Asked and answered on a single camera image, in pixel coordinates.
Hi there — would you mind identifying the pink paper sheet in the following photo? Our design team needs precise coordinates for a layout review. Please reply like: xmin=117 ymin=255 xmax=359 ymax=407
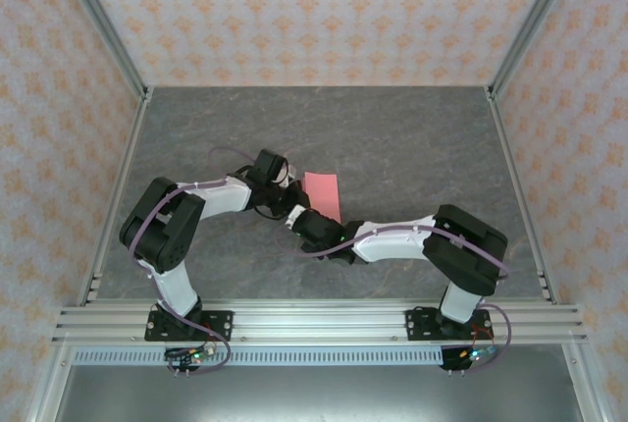
xmin=302 ymin=171 xmax=343 ymax=225

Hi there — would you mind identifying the grey metal panel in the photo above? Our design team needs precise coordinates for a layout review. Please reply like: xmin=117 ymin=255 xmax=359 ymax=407
xmin=48 ymin=365 xmax=583 ymax=422

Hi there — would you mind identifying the circuit board with LEDs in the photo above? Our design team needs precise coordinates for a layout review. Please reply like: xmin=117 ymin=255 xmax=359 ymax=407
xmin=164 ymin=343 xmax=218 ymax=375
xmin=444 ymin=343 xmax=497 ymax=374

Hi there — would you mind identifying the aluminium mounting rail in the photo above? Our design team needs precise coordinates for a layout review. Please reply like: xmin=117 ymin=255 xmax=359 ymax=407
xmin=52 ymin=299 xmax=589 ymax=344

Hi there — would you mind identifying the grey slotted cable duct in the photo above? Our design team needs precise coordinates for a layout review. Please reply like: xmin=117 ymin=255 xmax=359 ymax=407
xmin=72 ymin=348 xmax=576 ymax=367

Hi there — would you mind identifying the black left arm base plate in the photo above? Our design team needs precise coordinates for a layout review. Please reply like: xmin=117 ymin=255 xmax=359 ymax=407
xmin=144 ymin=310 xmax=235 ymax=343

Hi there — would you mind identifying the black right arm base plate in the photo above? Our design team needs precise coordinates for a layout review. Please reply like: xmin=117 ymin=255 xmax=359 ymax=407
xmin=404 ymin=308 xmax=494 ymax=343

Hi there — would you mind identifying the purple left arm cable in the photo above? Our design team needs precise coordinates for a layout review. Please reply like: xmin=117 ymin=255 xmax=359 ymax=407
xmin=128 ymin=146 xmax=233 ymax=377

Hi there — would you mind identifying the aluminium table side rail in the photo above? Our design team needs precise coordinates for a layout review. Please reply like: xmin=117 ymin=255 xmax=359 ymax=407
xmin=76 ymin=87 xmax=154 ymax=306
xmin=484 ymin=86 xmax=560 ymax=306

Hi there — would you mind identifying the aluminium frame post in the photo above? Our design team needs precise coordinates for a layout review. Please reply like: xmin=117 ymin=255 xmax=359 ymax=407
xmin=51 ymin=0 xmax=152 ymax=101
xmin=484 ymin=0 xmax=590 ymax=101

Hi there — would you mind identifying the aluminium frame leg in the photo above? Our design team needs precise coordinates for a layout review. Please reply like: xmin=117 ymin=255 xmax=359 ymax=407
xmin=561 ymin=343 xmax=607 ymax=422
xmin=26 ymin=343 xmax=75 ymax=422

